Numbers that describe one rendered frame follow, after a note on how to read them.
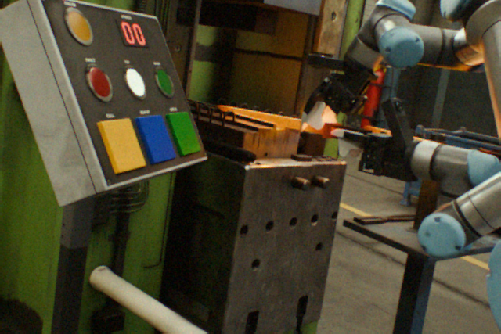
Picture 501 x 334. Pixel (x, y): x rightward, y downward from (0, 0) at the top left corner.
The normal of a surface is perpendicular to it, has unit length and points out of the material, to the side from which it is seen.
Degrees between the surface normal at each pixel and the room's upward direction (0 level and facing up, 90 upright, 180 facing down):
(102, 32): 60
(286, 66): 90
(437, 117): 90
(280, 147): 90
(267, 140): 90
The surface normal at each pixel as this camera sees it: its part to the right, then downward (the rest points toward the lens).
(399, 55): 0.04, 0.54
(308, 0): 0.71, 0.22
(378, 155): -0.69, 0.02
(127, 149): 0.88, -0.33
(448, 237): -0.45, 0.07
